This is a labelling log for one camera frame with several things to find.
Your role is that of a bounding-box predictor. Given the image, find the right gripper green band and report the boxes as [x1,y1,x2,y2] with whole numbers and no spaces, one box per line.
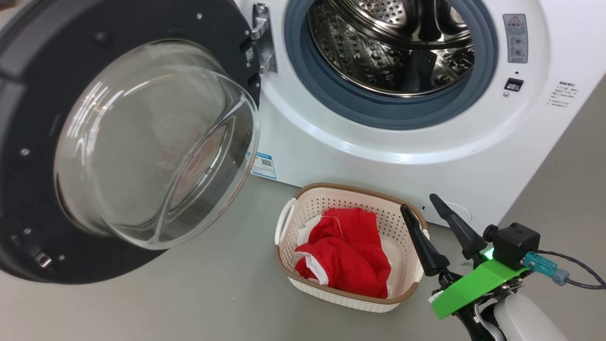
[400,194,529,321]

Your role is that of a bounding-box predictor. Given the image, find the red and white garment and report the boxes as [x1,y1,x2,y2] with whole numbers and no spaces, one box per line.
[294,207,393,299]

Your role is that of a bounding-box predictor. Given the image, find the black round glass washer door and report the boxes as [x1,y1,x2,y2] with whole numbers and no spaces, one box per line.
[0,0,262,285]

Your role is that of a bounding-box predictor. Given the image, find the white front-load washing machine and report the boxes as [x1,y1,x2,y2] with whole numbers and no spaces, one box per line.
[234,0,606,236]

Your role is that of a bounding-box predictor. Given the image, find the cream perforated laundry basket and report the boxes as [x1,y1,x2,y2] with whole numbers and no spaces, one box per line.
[274,182,431,314]

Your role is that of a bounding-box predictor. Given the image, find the blue energy label sticker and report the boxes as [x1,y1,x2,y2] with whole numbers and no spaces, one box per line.
[250,152,277,180]

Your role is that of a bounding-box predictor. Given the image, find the grey warning sticker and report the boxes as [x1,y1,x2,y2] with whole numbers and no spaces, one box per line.
[502,13,529,64]

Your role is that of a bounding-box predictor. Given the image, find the black cable with teal connector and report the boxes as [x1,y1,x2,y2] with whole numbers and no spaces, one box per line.
[523,250,606,291]

